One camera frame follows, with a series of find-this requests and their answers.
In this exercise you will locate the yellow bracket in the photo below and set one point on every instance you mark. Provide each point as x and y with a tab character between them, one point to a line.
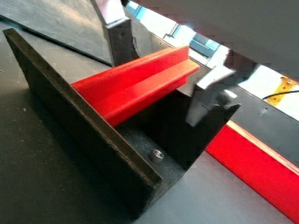
286	86

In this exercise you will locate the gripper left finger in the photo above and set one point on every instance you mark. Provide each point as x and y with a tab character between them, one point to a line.
118	30

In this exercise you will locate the black curved fixture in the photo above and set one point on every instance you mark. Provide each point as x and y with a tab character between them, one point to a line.
144	153

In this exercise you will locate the red star-profile peg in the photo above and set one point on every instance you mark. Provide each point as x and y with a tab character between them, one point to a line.
123	90

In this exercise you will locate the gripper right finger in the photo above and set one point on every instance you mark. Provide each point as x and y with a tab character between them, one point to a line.
211	90

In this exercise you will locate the red shape-sorting board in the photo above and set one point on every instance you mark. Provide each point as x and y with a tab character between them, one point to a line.
263	169

